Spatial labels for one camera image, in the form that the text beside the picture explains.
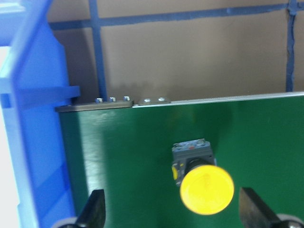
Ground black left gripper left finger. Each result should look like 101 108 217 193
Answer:
75 190 105 228

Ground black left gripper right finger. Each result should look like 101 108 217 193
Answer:
238 187 281 228

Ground yellow push button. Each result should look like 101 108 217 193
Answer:
171 139 235 216

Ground green conveyor belt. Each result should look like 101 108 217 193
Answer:
56 92 304 228

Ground blue left storage bin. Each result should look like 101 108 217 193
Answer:
0 0 80 228

